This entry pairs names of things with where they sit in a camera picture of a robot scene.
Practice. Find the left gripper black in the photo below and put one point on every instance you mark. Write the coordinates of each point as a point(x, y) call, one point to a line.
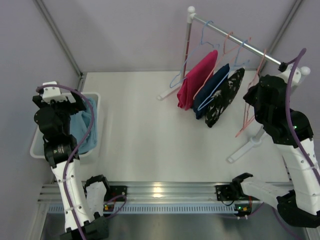
point(75, 104)

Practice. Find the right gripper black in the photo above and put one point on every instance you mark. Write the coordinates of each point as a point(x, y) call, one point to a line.
point(252, 97)

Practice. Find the light blue trousers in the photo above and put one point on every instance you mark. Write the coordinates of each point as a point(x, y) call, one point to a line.
point(79, 124)

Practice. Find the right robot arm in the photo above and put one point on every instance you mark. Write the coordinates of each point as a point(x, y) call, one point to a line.
point(299, 207)

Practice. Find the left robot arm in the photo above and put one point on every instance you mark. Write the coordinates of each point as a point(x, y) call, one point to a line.
point(66, 121)

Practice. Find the black patterned trousers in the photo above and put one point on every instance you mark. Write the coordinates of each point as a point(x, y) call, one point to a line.
point(223, 97)

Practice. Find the navy blue trousers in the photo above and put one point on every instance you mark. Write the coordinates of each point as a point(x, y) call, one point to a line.
point(202, 98)

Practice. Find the blue hanger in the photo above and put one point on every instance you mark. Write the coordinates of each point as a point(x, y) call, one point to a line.
point(201, 43)
point(235, 66)

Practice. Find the magenta trousers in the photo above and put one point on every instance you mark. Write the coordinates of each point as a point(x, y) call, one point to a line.
point(195, 79)

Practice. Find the blue hanger far left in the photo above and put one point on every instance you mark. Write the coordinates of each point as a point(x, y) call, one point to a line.
point(201, 43)

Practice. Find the white metal clothes rack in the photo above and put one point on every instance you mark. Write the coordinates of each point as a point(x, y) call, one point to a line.
point(254, 141)

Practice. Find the white plastic basket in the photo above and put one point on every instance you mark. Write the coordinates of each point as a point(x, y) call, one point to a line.
point(37, 147)

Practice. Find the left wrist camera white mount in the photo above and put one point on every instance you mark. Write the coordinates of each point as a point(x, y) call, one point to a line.
point(54, 93)

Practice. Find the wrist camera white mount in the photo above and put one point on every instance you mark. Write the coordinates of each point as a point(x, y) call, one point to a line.
point(54, 93)
point(286, 74)

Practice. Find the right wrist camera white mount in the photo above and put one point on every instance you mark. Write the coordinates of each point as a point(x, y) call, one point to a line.
point(286, 74)

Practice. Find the aluminium mounting rail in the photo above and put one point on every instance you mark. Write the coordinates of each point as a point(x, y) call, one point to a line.
point(156, 192)

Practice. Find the white slotted cable duct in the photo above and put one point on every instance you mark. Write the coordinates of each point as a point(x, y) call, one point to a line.
point(174, 208)

